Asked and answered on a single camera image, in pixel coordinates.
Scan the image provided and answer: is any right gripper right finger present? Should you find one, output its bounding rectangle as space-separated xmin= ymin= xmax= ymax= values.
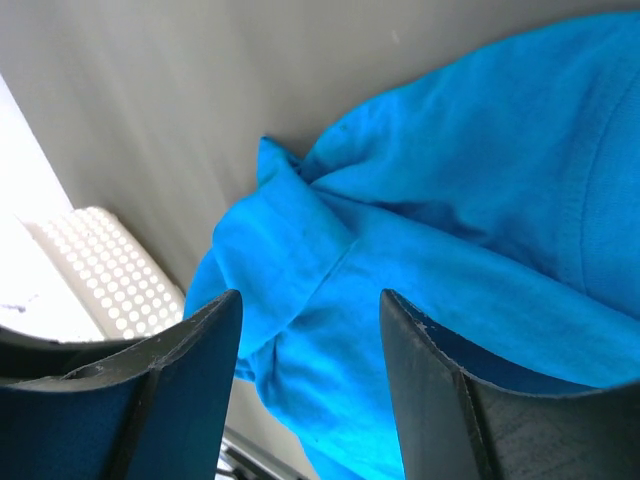
xmin=379 ymin=290 xmax=639 ymax=479

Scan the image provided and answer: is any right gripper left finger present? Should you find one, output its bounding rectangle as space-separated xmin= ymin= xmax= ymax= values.
xmin=1 ymin=290 xmax=242 ymax=479

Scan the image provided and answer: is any blue t-shirt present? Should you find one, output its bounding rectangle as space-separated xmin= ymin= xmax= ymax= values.
xmin=185 ymin=12 xmax=639 ymax=479

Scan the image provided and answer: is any white perforated plastic basket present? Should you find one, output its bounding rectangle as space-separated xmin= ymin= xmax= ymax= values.
xmin=25 ymin=206 xmax=184 ymax=342

